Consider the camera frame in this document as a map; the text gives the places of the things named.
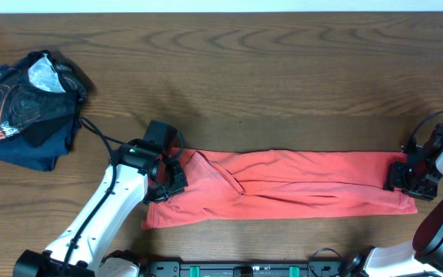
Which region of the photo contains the navy blue folded garment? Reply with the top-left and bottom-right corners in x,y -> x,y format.
0,119 -> 81,172

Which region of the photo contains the black patterned folded garment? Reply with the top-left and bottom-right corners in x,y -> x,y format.
0,50 -> 88,147

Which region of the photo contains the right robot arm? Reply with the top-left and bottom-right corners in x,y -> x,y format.
340,123 -> 443,276

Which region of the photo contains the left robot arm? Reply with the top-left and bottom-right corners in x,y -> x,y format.
13,121 -> 188,277

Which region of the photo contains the red printed t-shirt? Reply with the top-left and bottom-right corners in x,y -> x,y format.
142,149 -> 418,229

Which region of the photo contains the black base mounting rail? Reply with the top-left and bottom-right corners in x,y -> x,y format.
102,249 -> 361,277

